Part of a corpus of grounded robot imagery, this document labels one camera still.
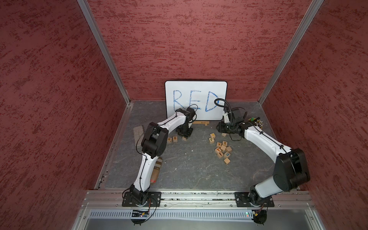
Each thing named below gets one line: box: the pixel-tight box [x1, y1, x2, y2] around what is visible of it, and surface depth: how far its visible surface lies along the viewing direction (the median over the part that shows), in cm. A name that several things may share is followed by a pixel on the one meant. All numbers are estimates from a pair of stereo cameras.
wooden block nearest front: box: [223, 157, 231, 165], surface depth 88 cm
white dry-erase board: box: [165, 80, 228, 121], surface depth 97 cm
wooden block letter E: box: [172, 135, 178, 143], surface depth 97 cm
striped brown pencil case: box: [149, 156, 163, 184], surface depth 84 cm
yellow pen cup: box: [247, 116, 264, 129], surface depth 88 cm
